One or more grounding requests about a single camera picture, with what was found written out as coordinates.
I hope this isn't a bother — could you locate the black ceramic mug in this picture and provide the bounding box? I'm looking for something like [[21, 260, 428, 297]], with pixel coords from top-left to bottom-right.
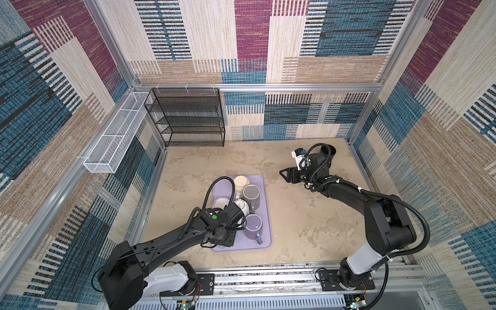
[[321, 144, 337, 165]]

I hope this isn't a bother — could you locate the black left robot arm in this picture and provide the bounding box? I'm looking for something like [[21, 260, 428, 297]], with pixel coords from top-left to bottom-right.
[[96, 203, 244, 309]]

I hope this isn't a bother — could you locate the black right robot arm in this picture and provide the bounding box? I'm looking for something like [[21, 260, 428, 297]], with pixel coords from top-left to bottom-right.
[[280, 143, 417, 290]]

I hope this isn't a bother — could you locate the purple ceramic mug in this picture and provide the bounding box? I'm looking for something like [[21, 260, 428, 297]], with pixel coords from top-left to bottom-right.
[[244, 214, 263, 245]]

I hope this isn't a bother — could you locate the white ceramic mug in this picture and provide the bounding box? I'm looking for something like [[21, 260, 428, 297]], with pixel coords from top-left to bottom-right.
[[213, 197, 230, 212]]

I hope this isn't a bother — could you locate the white patterned mug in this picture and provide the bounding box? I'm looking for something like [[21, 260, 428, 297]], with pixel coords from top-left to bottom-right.
[[234, 199, 249, 216]]

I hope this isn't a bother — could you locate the grey ceramic mug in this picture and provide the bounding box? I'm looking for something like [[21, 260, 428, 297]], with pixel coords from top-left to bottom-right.
[[242, 184, 261, 214]]

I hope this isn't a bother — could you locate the cream speckled mug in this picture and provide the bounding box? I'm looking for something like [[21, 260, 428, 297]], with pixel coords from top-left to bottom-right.
[[234, 175, 250, 200]]

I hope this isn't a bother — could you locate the lavender plastic tray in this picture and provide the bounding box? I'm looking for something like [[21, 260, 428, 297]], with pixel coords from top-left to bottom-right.
[[213, 174, 273, 253]]

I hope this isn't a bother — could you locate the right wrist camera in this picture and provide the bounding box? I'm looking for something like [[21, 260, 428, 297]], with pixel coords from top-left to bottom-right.
[[291, 148, 306, 170]]

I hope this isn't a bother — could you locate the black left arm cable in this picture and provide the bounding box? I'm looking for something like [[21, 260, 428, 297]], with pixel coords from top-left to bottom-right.
[[181, 176, 236, 241]]

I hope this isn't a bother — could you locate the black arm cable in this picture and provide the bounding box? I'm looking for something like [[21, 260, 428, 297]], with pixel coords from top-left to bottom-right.
[[181, 176, 236, 241], [301, 143, 431, 310]]

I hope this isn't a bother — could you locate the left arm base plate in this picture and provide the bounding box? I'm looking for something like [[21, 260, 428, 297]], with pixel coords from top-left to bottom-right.
[[160, 273, 215, 297]]

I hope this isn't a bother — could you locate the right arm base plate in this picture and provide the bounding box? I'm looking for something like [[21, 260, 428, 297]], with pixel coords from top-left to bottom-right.
[[316, 269, 376, 291]]

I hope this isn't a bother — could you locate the black wire mesh shelf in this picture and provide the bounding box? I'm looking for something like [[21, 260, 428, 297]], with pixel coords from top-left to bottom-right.
[[144, 88, 226, 147]]

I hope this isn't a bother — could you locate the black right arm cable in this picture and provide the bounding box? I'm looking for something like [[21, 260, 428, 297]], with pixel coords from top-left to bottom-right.
[[301, 143, 431, 310]]

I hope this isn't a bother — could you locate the white wire mesh basket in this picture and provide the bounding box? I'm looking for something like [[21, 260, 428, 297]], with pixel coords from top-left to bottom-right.
[[83, 92, 148, 174]]

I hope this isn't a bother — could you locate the aluminium front rail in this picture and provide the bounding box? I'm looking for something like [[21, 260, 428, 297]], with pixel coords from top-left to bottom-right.
[[96, 263, 439, 310]]

